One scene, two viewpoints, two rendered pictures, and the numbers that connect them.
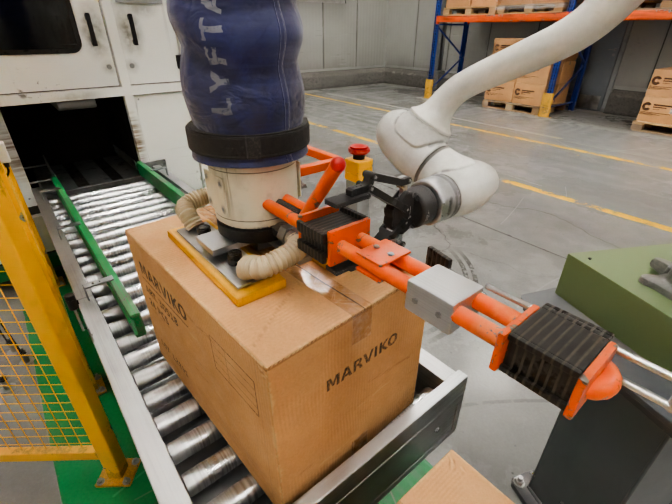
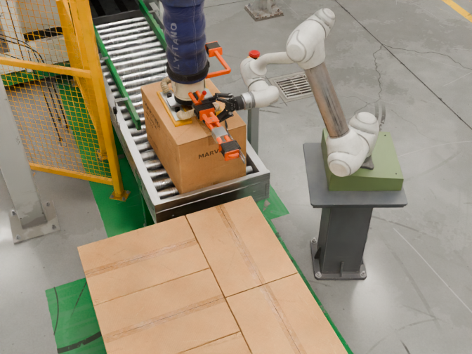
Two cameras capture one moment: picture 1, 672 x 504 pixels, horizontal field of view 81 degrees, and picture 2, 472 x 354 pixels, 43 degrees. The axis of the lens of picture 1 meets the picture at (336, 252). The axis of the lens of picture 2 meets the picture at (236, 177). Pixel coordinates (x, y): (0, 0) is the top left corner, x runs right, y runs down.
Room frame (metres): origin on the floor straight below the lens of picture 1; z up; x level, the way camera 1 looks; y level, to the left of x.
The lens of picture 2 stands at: (-1.80, -0.90, 2.94)
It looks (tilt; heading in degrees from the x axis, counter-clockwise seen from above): 43 degrees down; 17
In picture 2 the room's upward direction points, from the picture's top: straight up
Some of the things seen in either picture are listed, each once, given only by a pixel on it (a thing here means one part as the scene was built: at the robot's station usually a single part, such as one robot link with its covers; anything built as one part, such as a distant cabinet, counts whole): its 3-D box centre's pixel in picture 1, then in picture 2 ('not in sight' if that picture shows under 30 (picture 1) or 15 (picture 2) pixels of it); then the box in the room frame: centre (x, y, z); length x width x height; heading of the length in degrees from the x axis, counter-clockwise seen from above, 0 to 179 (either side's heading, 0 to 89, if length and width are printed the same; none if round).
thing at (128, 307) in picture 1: (74, 234); (104, 63); (1.49, 1.12, 0.60); 1.60 x 0.10 x 0.09; 39
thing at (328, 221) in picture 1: (333, 233); (204, 109); (0.56, 0.00, 1.08); 0.10 x 0.08 x 0.06; 130
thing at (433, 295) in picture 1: (442, 297); (219, 134); (0.40, -0.13, 1.07); 0.07 x 0.07 x 0.04; 40
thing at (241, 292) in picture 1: (219, 249); (173, 104); (0.69, 0.24, 0.97); 0.34 x 0.10 x 0.05; 40
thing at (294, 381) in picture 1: (272, 317); (193, 132); (0.75, 0.15, 0.75); 0.60 x 0.40 x 0.40; 43
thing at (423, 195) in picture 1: (405, 210); (233, 104); (0.65, -0.13, 1.08); 0.09 x 0.07 x 0.08; 129
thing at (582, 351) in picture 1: (550, 356); (228, 150); (0.29, -0.22, 1.08); 0.08 x 0.07 x 0.05; 40
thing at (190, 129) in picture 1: (251, 132); (187, 67); (0.76, 0.16, 1.19); 0.23 x 0.23 x 0.04
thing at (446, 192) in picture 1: (431, 200); (246, 101); (0.70, -0.18, 1.08); 0.09 x 0.06 x 0.09; 39
